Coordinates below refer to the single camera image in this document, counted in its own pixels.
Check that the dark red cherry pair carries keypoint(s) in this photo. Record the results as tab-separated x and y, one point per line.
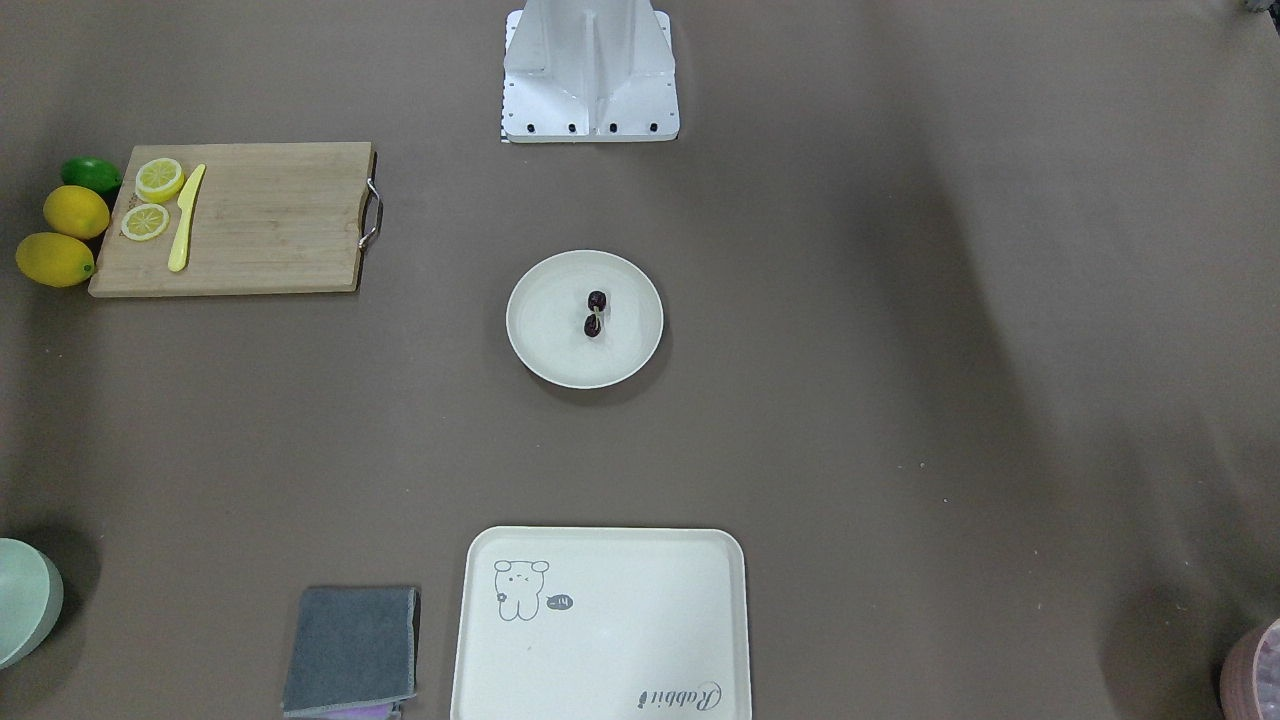
593	323

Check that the cream round plate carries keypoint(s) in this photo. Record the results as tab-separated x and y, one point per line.
549	304

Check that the cream rabbit tray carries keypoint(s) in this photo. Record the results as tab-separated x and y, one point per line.
603	623

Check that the grey folded cloth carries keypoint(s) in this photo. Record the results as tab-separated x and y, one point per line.
354	653

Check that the bamboo cutting board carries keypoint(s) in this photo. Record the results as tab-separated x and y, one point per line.
269	218

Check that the yellow plastic knife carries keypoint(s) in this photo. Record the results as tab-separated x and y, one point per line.
186	201

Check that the upper lemon slice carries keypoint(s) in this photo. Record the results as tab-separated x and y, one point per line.
159	180

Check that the lemon slice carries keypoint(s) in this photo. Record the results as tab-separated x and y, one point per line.
145	222
159	180

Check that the lower lemon slice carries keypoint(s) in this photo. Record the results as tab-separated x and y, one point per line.
145	222

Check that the green lime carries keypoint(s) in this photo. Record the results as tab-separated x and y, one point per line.
95	174

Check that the near whole lemon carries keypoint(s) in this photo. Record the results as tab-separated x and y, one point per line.
76	211

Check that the whole lemon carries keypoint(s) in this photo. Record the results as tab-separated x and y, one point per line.
76	211
54	259

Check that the far whole lemon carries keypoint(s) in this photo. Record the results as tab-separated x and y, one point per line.
54	259

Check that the mint green bowl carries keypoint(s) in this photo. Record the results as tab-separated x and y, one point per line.
32	593

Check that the pink bowl with ice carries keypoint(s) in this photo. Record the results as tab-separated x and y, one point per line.
1249	679

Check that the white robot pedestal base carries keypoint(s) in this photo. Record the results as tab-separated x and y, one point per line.
589	72

